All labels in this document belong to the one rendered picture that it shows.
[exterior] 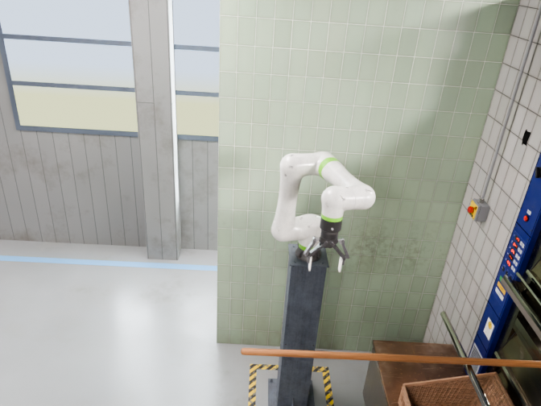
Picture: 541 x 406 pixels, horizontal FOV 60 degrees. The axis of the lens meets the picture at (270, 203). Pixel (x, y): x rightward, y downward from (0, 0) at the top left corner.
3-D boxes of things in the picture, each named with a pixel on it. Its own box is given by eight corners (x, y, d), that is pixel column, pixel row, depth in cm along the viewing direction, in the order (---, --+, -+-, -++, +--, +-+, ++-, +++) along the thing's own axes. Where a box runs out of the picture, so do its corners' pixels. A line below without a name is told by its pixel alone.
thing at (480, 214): (479, 213, 280) (484, 199, 275) (485, 221, 271) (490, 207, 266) (467, 213, 279) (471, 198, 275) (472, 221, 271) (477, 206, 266)
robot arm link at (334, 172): (320, 183, 225) (323, 161, 220) (342, 181, 228) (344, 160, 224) (353, 215, 193) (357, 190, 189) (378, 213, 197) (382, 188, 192)
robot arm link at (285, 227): (267, 232, 261) (277, 149, 230) (295, 229, 265) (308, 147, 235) (274, 247, 251) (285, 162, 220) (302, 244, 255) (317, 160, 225)
